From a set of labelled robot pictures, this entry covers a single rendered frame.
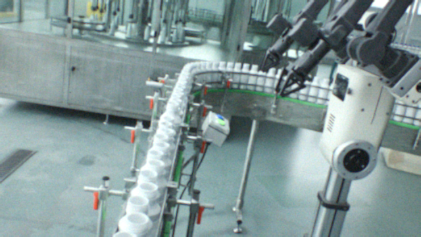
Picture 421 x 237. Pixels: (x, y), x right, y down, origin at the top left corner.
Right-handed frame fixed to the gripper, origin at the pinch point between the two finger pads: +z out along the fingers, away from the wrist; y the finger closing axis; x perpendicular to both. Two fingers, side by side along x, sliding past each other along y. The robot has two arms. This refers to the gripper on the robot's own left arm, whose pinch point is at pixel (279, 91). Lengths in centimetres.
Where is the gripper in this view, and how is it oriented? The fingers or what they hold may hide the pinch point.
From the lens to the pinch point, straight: 125.9
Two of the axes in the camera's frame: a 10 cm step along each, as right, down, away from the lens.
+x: 7.5, 6.2, 2.3
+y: 0.6, 2.8, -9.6
